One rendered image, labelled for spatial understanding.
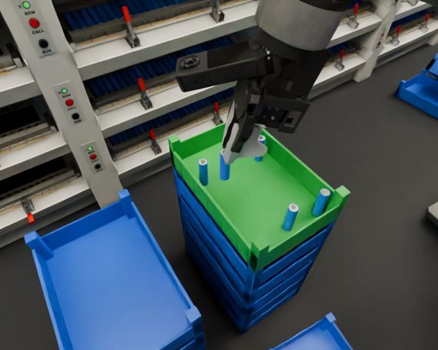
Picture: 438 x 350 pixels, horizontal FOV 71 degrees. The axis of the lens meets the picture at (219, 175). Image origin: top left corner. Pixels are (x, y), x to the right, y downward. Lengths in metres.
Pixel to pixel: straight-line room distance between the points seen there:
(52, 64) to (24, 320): 0.68
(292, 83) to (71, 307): 0.53
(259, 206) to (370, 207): 0.67
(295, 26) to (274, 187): 0.37
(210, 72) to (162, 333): 0.43
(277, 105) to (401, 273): 0.82
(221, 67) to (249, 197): 0.31
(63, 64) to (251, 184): 0.51
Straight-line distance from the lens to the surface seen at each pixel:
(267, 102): 0.40
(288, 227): 0.57
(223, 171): 0.52
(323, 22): 0.35
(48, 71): 0.83
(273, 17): 0.35
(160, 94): 1.02
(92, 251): 0.69
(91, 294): 0.65
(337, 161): 1.32
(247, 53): 0.39
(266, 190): 0.63
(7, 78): 0.86
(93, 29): 0.90
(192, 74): 0.39
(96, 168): 1.02
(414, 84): 1.94
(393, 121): 1.63
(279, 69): 0.40
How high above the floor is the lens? 0.90
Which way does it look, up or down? 49 degrees down
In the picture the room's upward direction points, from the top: straight up
